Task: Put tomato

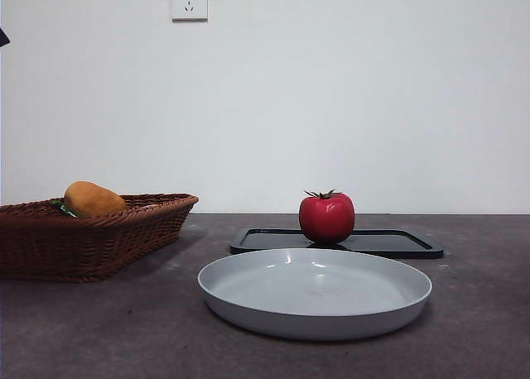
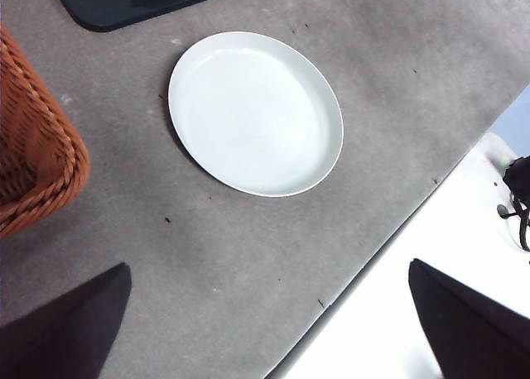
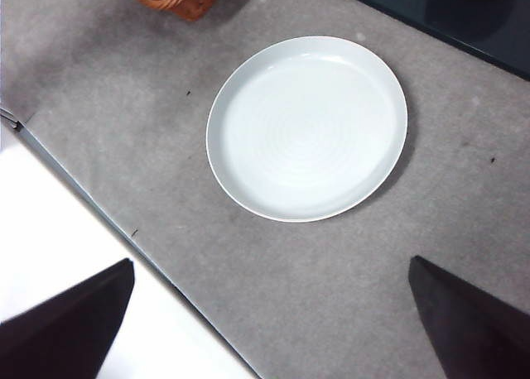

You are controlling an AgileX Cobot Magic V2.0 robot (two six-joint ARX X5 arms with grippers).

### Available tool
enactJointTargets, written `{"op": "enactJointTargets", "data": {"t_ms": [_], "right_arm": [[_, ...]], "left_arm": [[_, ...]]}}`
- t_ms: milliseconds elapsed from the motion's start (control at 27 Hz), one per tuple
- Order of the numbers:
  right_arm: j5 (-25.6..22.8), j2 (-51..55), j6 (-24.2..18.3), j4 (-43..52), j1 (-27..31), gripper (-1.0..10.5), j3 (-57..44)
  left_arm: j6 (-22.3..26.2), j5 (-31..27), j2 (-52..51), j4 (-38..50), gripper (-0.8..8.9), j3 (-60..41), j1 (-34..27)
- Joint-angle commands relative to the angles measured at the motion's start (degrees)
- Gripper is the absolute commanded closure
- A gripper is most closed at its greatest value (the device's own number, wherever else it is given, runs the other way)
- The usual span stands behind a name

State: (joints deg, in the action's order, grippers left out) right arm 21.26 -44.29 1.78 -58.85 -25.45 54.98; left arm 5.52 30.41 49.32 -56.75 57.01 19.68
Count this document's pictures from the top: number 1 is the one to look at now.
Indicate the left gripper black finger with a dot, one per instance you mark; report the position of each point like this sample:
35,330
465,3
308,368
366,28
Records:
3,37

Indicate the red tomato with green stem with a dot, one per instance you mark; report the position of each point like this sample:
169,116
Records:
327,219

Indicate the pale grey round plate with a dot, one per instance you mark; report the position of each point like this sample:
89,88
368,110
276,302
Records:
314,296

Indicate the green vegetable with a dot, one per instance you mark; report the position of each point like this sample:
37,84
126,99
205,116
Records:
64,208

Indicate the dark rectangular tray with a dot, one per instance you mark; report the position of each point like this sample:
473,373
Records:
393,244

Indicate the white wall socket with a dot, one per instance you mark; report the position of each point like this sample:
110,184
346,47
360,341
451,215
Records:
189,1

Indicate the yellow-brown potato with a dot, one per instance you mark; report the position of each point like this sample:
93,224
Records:
93,199

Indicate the brown woven wicker basket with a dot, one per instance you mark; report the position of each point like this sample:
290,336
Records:
83,242

